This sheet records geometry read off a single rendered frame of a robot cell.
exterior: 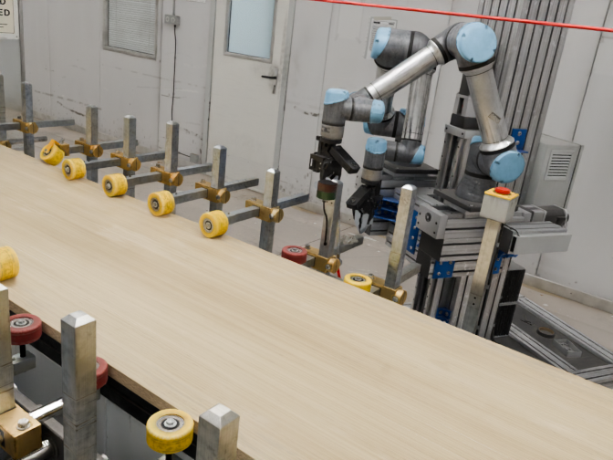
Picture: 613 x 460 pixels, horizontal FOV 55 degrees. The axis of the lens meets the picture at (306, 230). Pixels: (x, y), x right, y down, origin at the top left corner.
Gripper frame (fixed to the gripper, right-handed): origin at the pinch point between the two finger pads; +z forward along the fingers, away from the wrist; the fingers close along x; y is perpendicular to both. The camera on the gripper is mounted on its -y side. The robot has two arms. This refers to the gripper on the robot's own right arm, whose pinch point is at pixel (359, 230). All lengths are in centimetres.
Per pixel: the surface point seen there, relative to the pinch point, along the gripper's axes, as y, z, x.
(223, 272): -75, -5, -3
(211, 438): -142, -27, -69
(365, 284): -49, -5, -34
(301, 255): -47.5, -5.2, -9.0
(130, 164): -40, -9, 87
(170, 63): 213, -13, 372
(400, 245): -35, -14, -35
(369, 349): -77, -5, -53
